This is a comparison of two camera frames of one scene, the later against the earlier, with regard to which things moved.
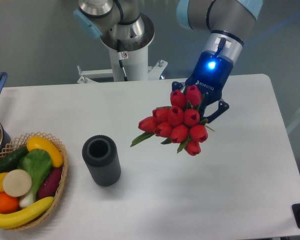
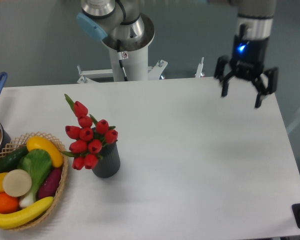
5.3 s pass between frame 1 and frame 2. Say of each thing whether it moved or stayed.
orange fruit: stayed
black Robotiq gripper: moved
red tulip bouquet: moved
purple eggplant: stayed
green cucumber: stayed
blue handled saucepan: stayed
